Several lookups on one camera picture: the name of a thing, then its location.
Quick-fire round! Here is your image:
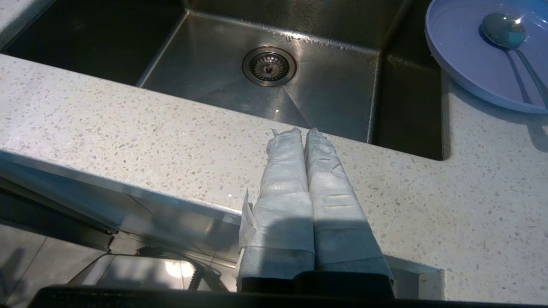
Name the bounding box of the right gripper white-wrapped left finger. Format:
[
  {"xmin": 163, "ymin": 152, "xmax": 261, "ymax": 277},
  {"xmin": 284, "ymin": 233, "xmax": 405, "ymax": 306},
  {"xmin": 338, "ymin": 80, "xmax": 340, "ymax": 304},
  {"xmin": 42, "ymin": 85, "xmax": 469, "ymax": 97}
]
[{"xmin": 235, "ymin": 127, "xmax": 316, "ymax": 293}]

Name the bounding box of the right gripper white-wrapped right finger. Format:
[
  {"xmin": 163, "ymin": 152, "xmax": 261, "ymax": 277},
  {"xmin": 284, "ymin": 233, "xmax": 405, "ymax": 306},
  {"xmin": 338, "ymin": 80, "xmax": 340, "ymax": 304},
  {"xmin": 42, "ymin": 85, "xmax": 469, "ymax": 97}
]
[{"xmin": 293, "ymin": 128, "xmax": 395, "ymax": 298}]

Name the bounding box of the lilac plastic plate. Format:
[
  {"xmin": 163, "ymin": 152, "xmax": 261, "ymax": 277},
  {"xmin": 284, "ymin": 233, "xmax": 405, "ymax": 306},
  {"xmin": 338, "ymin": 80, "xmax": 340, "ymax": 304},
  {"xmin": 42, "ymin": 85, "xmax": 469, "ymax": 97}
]
[{"xmin": 425, "ymin": 0, "xmax": 548, "ymax": 115}]

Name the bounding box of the metal spoon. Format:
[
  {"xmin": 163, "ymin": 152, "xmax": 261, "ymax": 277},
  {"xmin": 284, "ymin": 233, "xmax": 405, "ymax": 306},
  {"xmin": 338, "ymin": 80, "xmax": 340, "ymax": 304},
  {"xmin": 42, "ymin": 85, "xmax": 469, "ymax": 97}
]
[{"xmin": 482, "ymin": 12, "xmax": 548, "ymax": 107}]

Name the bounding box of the stainless steel sink basin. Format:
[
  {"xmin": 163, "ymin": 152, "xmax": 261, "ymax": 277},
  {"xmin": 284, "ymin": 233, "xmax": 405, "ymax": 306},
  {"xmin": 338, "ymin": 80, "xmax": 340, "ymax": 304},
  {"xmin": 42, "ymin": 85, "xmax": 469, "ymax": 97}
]
[{"xmin": 0, "ymin": 0, "xmax": 444, "ymax": 161}]

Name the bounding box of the round metal drain strainer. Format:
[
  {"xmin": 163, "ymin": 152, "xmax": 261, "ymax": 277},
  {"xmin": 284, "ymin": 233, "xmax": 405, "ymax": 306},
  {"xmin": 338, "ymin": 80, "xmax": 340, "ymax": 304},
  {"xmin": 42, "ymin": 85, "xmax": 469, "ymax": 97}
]
[{"xmin": 241, "ymin": 45, "xmax": 298, "ymax": 87}]

